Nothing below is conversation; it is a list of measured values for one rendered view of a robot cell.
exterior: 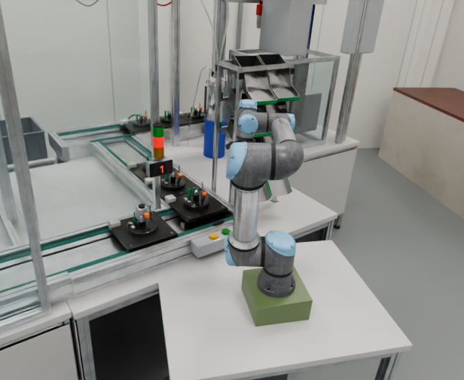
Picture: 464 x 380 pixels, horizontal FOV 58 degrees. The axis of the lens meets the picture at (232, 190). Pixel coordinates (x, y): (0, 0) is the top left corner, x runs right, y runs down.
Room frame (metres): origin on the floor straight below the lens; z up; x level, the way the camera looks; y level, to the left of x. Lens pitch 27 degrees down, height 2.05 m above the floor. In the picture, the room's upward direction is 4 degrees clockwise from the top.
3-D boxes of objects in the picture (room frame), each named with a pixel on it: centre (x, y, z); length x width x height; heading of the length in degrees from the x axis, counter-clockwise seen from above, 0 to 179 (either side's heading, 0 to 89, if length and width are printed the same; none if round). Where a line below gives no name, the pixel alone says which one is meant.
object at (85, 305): (2.20, 0.41, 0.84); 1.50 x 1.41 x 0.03; 128
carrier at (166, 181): (2.10, 0.33, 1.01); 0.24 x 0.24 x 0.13; 38
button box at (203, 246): (1.62, 0.07, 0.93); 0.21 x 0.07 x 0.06; 128
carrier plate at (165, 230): (1.64, 0.40, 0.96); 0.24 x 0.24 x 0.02; 38
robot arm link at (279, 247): (1.31, -0.19, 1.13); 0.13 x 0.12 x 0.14; 91
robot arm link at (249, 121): (1.60, -0.06, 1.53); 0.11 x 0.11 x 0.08; 1
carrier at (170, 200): (1.91, 0.18, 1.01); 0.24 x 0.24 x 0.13; 38
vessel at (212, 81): (2.85, 0.15, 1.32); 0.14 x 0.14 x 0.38
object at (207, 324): (1.37, -0.19, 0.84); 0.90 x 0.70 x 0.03; 105
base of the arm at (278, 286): (1.32, -0.20, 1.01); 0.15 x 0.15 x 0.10
